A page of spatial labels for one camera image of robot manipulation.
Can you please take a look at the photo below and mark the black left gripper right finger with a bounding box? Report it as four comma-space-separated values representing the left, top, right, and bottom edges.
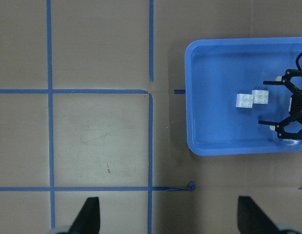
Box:
237, 196, 279, 234

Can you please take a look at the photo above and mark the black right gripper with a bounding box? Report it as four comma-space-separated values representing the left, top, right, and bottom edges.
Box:
258, 69, 302, 140

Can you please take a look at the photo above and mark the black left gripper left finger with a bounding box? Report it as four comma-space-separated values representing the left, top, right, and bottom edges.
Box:
69, 197, 100, 234

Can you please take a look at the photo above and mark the white block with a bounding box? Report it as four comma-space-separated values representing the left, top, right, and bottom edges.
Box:
236, 94, 253, 108
251, 90, 269, 104

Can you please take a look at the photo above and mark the blue plastic tray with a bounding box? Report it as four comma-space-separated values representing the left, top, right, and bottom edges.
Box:
185, 38, 302, 156

